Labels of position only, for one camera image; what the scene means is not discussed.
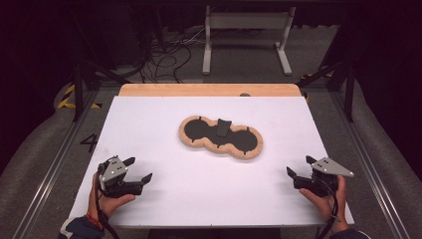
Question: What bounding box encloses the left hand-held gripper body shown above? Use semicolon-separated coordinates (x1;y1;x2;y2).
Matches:
98;155;144;199

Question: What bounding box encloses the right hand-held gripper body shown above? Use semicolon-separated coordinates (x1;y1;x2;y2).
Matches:
293;156;355;198

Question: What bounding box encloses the tan plush cover black lining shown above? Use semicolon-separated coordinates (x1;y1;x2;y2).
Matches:
178;115;265;161

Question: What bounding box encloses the person's right hand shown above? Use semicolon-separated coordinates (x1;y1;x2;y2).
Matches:
298;174;351;234

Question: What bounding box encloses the person's left hand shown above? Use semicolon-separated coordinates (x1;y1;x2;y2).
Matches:
87;172;136;222

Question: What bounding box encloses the white board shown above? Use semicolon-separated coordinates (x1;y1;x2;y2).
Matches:
68;96;355;229

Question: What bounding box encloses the wooden table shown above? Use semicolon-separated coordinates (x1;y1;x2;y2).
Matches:
117;83;303;98

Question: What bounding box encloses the white metal stand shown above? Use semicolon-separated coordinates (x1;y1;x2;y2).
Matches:
201;4;298;77

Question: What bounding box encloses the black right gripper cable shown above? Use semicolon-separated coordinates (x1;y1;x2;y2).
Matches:
315;178;340;239

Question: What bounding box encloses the aluminium rail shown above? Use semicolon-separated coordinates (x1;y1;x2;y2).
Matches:
327;89;412;239
10;89;101;239

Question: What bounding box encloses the red bracelet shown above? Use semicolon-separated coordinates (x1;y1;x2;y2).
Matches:
85;213;105;231

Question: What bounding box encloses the black metal frame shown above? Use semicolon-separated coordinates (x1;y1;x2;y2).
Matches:
70;54;133;122
296;59;356;123

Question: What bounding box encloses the tangle of floor cables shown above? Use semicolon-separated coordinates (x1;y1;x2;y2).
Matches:
132;26;215;85

